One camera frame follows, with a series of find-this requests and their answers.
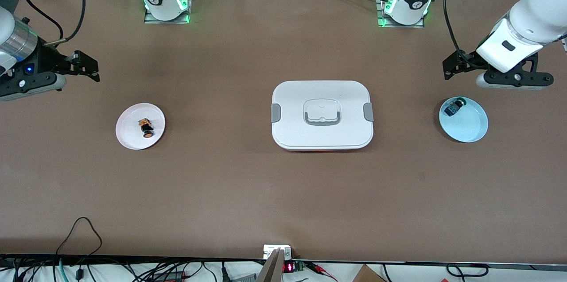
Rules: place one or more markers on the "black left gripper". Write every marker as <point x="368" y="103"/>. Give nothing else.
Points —
<point x="463" y="61"/>

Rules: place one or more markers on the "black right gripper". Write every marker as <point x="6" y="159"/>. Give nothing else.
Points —
<point x="45" y="59"/>

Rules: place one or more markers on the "orange push-button switch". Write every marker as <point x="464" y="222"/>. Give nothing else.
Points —
<point x="146" y="128"/>

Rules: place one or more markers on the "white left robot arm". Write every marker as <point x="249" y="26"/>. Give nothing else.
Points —
<point x="531" y="16"/>

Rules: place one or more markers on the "light blue round plate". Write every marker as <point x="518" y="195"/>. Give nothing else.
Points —
<point x="469" y="127"/>

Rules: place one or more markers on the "pink round plate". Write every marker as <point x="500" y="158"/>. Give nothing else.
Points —
<point x="128" y="133"/>

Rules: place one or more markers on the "white lidded container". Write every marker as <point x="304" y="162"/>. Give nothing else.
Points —
<point x="322" y="136"/>

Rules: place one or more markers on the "black power adapter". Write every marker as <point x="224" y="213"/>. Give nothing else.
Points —
<point x="170" y="276"/>

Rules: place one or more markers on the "brown cardboard piece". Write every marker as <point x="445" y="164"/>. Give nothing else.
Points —
<point x="367" y="275"/>

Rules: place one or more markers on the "black plug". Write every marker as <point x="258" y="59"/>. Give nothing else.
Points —
<point x="225" y="273"/>

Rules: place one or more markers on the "red clip lead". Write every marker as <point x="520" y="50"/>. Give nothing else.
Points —
<point x="320" y="267"/>

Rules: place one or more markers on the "green circuit board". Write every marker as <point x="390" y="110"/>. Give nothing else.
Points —
<point x="301" y="266"/>

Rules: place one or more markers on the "red digit display module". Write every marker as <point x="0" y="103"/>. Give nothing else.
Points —
<point x="288" y="268"/>

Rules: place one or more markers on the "grey metal bar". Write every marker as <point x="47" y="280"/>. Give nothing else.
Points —
<point x="271" y="271"/>

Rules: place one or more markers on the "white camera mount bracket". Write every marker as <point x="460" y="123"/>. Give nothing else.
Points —
<point x="267" y="253"/>

